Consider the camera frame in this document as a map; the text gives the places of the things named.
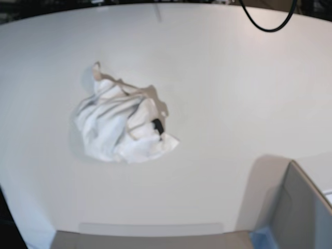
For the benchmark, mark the white printed t-shirt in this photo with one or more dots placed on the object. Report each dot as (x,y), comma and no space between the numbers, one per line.
(123,123)

